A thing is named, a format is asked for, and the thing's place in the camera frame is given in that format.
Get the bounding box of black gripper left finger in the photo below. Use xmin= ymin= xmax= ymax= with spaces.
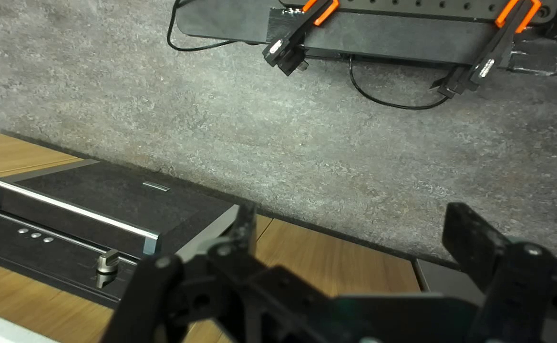
xmin=100 ymin=199 xmax=334 ymax=343

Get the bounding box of thin black floor cable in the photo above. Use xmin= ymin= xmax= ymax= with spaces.
xmin=166 ymin=0 xmax=237 ymax=53
xmin=348 ymin=55 xmax=452 ymax=112

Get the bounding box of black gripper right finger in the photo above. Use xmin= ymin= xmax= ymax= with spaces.
xmin=441 ymin=199 xmax=557 ymax=343

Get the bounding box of black orange bar clamp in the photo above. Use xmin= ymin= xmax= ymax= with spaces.
xmin=262 ymin=0 xmax=344 ymax=76
xmin=432 ymin=0 xmax=546 ymax=98

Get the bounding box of small silver knob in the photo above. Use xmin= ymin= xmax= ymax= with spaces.
xmin=96 ymin=247 xmax=122 ymax=289

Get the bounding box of silver dishwasher handle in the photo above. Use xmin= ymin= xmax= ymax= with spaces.
xmin=0 ymin=175 xmax=163 ymax=257

